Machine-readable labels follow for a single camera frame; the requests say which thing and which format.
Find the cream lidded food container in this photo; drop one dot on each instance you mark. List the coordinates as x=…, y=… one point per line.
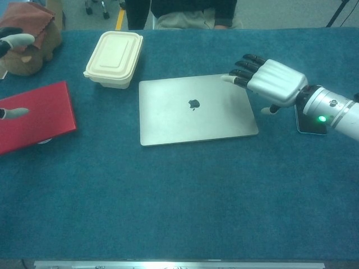
x=112, y=59

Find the black smartphone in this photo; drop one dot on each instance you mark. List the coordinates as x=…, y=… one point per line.
x=311, y=129

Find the red flat box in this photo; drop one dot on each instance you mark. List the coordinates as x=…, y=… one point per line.
x=42, y=123

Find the black tripod leg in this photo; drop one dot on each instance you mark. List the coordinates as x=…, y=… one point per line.
x=336, y=14

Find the tan plush toy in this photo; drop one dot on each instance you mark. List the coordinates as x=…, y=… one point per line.
x=19, y=63

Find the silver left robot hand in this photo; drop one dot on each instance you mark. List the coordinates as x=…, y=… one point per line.
x=16, y=39

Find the silver Apple laptop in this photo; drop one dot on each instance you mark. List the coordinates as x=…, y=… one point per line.
x=182, y=123

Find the cardboard box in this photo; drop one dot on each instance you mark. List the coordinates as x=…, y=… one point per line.
x=56, y=8

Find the small white round object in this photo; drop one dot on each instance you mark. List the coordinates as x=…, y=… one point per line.
x=45, y=141

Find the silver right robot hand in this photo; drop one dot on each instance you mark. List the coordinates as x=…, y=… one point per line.
x=277, y=81

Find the seated person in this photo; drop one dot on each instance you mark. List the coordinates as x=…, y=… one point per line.
x=182, y=16

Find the blue felt table cover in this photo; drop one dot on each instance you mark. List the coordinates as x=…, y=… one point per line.
x=168, y=201

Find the rust brown cloth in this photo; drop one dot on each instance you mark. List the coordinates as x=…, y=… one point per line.
x=28, y=14

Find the office chair wheel base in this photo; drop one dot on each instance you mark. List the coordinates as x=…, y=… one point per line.
x=105, y=9

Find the aluminium profile rail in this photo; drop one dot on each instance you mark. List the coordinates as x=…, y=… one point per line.
x=179, y=264

